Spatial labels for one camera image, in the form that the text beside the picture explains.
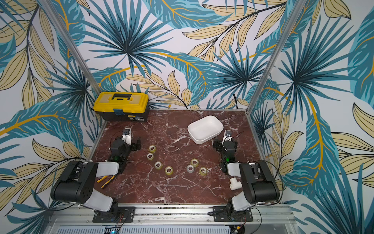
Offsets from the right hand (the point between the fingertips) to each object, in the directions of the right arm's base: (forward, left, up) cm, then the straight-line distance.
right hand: (225, 137), depth 93 cm
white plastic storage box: (+12, +13, -8) cm, 19 cm away
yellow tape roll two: (-8, +48, -8) cm, 49 cm away
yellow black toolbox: (+23, +68, +7) cm, 72 cm away
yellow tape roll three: (-13, +43, -9) cm, 45 cm away
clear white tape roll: (-16, +23, -8) cm, 29 cm away
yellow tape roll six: (-18, +15, -9) cm, 25 cm away
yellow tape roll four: (-17, +36, -9) cm, 40 cm away
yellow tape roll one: (-2, +48, -8) cm, 48 cm away
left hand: (+2, +59, 0) cm, 59 cm away
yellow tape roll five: (-12, +20, -8) cm, 25 cm away
